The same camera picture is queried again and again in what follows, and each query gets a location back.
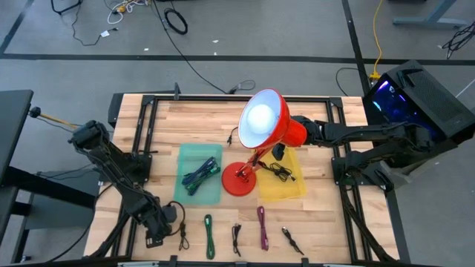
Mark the green translucent tray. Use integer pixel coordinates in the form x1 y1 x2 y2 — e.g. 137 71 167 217
172 142 225 206

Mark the yellow translucent tray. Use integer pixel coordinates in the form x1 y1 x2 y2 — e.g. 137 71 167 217
254 146 309 204

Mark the black coiled floor cable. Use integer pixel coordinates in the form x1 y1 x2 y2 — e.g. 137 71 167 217
163 7 189 36

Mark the yellow floor cable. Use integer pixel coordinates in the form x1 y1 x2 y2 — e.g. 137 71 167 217
368 0 386 82

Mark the black knob with wooden rod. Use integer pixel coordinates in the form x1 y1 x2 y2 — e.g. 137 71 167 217
28 106 81 129

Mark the grey desk leg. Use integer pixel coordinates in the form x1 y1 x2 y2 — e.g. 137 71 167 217
392 0 470 30

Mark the black computer with blue light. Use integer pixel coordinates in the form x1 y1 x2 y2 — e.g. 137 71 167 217
361 59 475 151

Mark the black desk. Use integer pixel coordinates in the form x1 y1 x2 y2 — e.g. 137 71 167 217
0 88 98 263

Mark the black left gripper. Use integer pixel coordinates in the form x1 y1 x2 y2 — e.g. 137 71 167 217
142 205 178 249

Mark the short black USB cable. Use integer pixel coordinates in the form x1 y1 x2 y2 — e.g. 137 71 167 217
178 221 191 251

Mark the black cable tangle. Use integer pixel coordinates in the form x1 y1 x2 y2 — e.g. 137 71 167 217
440 21 475 61

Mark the blue braided USB cable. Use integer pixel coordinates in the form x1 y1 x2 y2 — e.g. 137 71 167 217
180 156 219 187

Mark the black computer cable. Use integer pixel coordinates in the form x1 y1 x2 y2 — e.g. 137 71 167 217
335 67 370 99

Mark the black floor stand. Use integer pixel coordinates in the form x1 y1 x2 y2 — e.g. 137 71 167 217
50 0 84 16

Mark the red desk lamp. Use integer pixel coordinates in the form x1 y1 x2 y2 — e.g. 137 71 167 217
221 88 309 197

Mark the white adapter with black cable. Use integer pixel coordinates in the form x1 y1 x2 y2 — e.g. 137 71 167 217
69 6 120 47

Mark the black power cord with plug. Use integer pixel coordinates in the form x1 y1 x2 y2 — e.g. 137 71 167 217
226 79 258 95

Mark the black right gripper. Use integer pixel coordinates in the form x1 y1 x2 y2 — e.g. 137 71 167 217
271 115 325 162

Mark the white power strip with cables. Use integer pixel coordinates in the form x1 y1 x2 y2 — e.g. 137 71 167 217
106 0 150 25

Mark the dark green USB cable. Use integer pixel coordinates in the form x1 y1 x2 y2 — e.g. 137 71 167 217
185 165 222 197

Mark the purple braided USB cable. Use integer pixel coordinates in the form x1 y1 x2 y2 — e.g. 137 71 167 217
256 205 270 252

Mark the long black floor cable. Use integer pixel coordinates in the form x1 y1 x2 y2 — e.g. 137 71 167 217
152 0 228 93

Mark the green braided USB cable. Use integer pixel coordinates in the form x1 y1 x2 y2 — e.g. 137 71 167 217
203 214 217 260

